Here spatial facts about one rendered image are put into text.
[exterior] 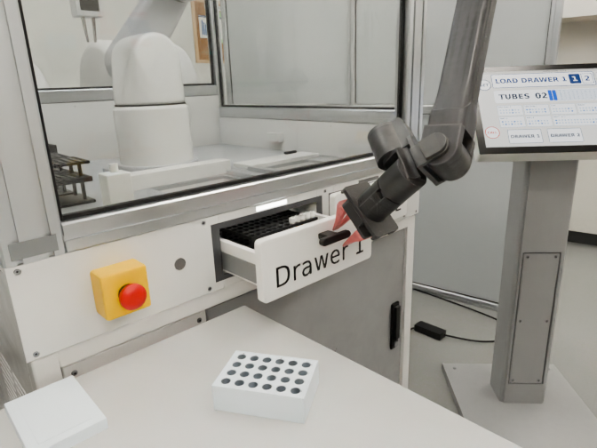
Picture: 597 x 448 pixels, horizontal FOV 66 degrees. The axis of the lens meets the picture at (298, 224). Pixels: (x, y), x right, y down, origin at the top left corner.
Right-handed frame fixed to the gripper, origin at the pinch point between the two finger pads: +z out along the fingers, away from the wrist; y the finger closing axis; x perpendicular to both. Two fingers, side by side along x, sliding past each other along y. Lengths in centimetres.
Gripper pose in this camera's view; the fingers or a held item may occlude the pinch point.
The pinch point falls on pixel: (342, 235)
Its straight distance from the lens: 84.5
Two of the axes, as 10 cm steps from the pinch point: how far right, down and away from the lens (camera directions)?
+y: -5.0, -8.2, 2.7
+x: -7.2, 2.2, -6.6
